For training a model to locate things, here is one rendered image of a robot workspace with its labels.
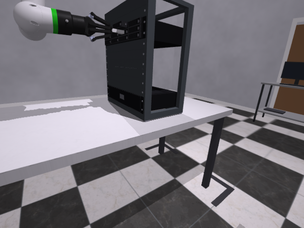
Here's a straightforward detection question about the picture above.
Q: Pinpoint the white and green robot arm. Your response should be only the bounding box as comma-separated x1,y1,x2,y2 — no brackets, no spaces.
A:
13,0,73,41

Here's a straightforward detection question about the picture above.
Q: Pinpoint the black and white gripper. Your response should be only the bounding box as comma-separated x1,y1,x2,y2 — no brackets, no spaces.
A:
71,12,124,42

